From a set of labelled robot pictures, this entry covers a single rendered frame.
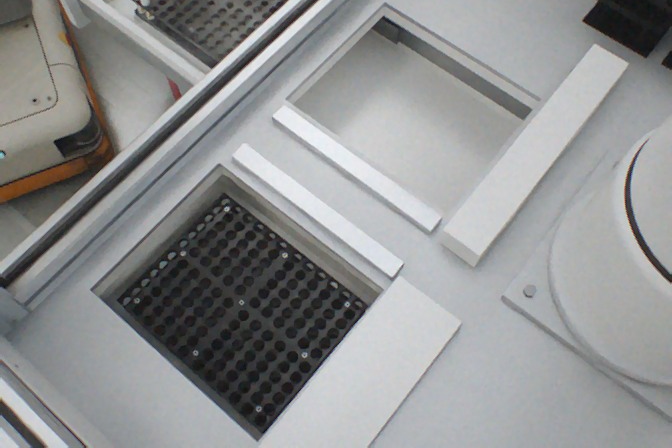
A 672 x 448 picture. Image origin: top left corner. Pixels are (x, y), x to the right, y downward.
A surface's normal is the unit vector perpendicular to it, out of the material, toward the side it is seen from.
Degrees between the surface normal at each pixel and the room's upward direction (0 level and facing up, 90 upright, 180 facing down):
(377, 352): 0
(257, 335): 0
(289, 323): 0
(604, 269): 90
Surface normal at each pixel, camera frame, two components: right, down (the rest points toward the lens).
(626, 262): -0.93, 0.33
